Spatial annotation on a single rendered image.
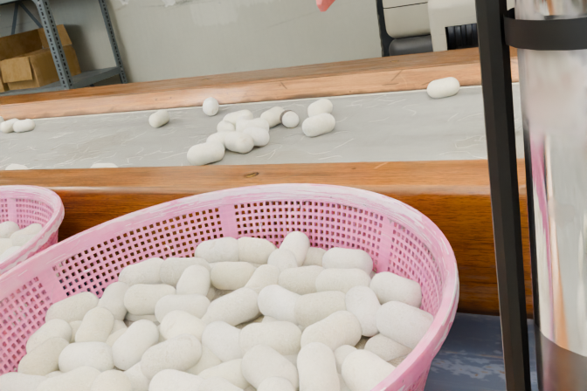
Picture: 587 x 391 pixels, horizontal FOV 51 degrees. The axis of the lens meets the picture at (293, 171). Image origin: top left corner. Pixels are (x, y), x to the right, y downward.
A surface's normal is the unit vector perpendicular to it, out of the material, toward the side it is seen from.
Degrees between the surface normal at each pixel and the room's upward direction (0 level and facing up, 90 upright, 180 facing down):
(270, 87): 45
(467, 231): 90
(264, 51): 90
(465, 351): 0
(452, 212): 90
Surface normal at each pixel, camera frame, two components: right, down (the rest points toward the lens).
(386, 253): -0.89, 0.00
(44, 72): 0.88, 0.00
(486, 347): -0.18, -0.93
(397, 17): -0.36, 0.37
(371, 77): -0.42, -0.40
